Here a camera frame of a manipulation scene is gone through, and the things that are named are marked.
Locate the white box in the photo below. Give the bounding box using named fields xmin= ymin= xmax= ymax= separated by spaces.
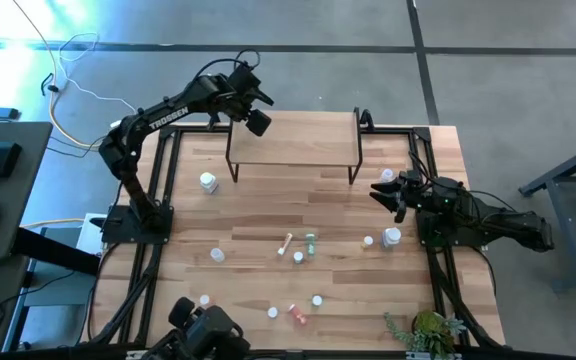
xmin=76 ymin=212 xmax=109 ymax=256

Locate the grey desk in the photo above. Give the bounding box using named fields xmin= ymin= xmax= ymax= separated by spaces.
xmin=0 ymin=121 xmax=53 ymax=264

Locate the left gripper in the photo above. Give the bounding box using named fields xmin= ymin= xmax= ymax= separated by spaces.
xmin=222 ymin=62 xmax=275 ymax=138

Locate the artificial potted succulent plant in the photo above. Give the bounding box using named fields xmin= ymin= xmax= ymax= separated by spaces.
xmin=383 ymin=309 xmax=469 ymax=360

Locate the white yellow Dramamine tube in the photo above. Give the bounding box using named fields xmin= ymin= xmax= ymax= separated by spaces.
xmin=276 ymin=232 xmax=294 ymax=257

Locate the black aluminium table frame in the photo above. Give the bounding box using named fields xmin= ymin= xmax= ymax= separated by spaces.
xmin=87 ymin=107 xmax=507 ymax=360

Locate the short black floor cable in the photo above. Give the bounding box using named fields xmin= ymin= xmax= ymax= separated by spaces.
xmin=40 ymin=72 xmax=62 ymax=97

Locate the white Melatonin supplement bottle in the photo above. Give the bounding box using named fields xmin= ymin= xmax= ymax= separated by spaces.
xmin=381 ymin=227 xmax=403 ymax=249

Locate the white floor cable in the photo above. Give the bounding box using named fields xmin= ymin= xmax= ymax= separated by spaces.
xmin=57 ymin=32 xmax=138 ymax=115

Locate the wooden shelf black metal frame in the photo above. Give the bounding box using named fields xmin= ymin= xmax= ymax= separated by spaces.
xmin=225 ymin=106 xmax=364 ymax=186

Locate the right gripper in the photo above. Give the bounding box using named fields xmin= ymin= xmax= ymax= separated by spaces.
xmin=369 ymin=169 xmax=437 ymax=224

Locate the orange-red pill vial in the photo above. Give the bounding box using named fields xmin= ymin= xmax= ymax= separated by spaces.
xmin=287 ymin=303 xmax=309 ymax=326

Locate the yellow floor cable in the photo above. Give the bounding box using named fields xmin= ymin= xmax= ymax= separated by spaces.
xmin=11 ymin=0 xmax=102 ymax=230

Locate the large white labelled bottle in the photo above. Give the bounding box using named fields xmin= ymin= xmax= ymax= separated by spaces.
xmin=198 ymin=171 xmax=220 ymax=196

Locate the blue-grey desk frame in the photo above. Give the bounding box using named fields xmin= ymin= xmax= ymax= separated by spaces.
xmin=518 ymin=135 xmax=576 ymax=294

